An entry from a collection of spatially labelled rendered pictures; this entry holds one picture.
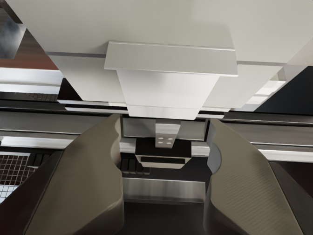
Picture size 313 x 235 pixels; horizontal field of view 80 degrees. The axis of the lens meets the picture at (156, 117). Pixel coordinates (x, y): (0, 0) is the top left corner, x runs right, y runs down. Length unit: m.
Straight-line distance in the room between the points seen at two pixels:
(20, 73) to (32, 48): 0.03
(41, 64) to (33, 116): 0.32
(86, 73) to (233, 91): 0.14
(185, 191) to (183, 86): 0.11
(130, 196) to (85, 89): 0.12
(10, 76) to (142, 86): 0.18
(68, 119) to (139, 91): 0.36
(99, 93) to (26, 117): 0.39
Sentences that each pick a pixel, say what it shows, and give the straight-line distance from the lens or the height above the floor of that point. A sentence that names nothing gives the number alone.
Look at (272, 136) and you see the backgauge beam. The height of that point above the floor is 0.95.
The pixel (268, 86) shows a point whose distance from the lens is 0.26.
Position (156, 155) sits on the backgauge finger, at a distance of 0.40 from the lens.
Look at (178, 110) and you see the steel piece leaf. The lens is 0.22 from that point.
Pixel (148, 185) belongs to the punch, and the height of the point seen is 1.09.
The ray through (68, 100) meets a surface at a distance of 0.24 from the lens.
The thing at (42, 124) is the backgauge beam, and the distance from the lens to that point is 0.55.
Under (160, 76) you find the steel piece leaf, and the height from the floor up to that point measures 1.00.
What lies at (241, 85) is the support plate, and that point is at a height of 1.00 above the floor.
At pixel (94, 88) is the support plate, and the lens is 0.20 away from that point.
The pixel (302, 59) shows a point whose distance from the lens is 0.41.
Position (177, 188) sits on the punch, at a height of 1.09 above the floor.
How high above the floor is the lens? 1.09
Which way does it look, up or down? 22 degrees down
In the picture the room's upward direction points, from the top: 177 degrees counter-clockwise
